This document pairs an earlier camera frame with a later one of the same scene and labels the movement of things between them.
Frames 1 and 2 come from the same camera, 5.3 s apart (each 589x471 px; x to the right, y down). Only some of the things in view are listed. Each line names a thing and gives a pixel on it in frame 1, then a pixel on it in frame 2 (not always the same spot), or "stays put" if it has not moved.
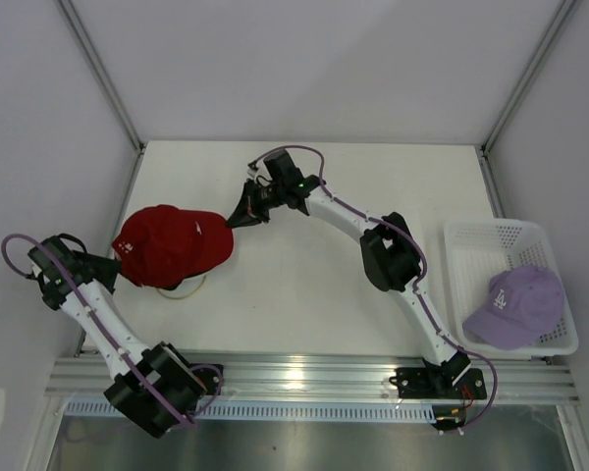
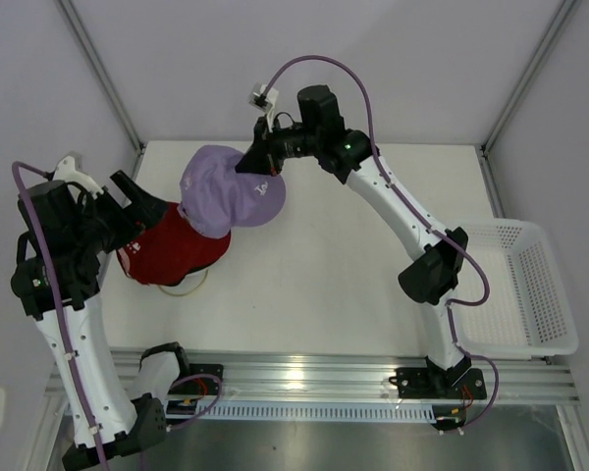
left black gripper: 108,269 -> 144,210
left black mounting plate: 210,376 stays put
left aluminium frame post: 97,67 stays put
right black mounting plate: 415,383 stays put
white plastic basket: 477,249 stays put
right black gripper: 249,211 -> 258,158
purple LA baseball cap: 521,304 -> 215,197
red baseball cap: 161,244 stays put
